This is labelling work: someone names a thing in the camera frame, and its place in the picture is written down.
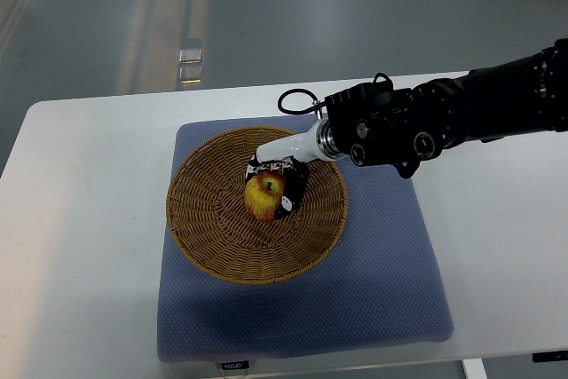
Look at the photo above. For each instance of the lower metal floor plate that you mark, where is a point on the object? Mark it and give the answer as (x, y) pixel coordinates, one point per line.
(189, 74)

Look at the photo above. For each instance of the upper metal floor plate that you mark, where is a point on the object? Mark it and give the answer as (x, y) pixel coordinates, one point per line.
(190, 55)

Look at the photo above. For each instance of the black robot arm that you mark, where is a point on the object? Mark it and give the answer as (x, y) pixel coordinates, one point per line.
(376, 124)

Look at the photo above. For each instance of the white table leg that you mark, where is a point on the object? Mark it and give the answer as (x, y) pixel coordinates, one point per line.
(474, 369)

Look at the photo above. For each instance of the woven wicker basket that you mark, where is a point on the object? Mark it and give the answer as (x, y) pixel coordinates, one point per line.
(209, 223)

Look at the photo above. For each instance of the blue quilted mat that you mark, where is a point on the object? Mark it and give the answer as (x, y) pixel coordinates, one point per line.
(380, 285)

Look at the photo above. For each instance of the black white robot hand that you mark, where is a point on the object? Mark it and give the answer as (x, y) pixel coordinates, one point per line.
(289, 156)

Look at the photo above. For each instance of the metal floor plate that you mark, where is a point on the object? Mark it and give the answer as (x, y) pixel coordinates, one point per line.
(189, 74)
(190, 55)

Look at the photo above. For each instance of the black table label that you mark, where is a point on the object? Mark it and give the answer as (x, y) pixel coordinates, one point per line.
(235, 365)

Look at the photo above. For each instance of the red yellow apple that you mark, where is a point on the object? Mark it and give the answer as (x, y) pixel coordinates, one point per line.
(263, 194)

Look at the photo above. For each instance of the black table edge bracket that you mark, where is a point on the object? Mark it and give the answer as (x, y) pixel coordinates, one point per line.
(550, 356)

